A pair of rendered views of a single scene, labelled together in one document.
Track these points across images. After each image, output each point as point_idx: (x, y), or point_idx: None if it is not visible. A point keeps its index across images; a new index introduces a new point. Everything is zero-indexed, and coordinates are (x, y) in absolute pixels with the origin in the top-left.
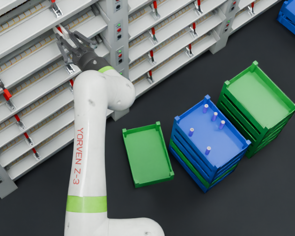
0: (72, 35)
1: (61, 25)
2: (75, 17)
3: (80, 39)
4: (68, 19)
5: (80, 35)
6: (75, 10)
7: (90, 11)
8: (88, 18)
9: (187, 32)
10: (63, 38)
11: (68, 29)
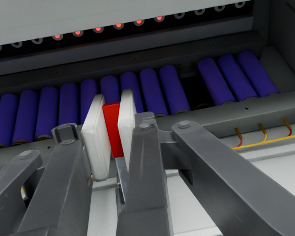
0: (149, 139)
1: (128, 98)
2: (230, 118)
3: (199, 186)
4: (195, 118)
5: (209, 148)
6: None
7: None
8: (288, 144)
9: None
10: (77, 144)
11: (154, 119)
